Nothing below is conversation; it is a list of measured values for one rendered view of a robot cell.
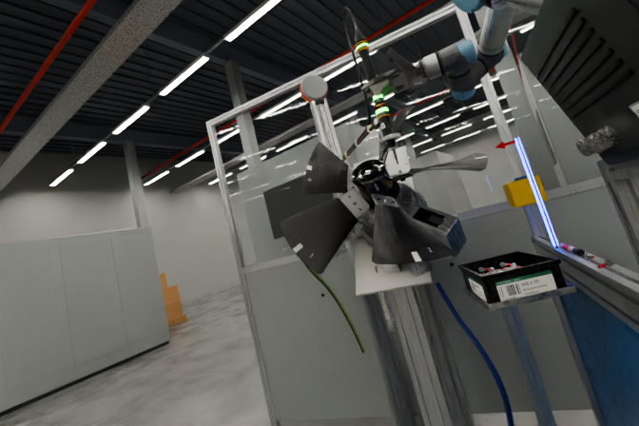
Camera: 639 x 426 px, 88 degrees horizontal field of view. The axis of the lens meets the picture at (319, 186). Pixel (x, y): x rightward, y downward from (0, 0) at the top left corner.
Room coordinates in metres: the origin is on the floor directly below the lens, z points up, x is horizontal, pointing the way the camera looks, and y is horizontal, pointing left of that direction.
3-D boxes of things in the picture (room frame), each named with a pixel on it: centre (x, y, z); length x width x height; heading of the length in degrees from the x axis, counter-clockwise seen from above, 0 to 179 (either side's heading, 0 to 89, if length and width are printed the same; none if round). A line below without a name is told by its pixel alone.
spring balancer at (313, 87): (1.80, -0.11, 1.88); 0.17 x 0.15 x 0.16; 68
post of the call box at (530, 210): (1.24, -0.72, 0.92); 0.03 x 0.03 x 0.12; 68
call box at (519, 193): (1.24, -0.72, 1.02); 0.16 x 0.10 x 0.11; 158
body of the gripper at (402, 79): (1.06, -0.38, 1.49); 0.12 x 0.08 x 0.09; 68
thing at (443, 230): (1.11, -0.33, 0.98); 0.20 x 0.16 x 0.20; 158
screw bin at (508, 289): (0.87, -0.39, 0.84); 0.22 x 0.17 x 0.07; 172
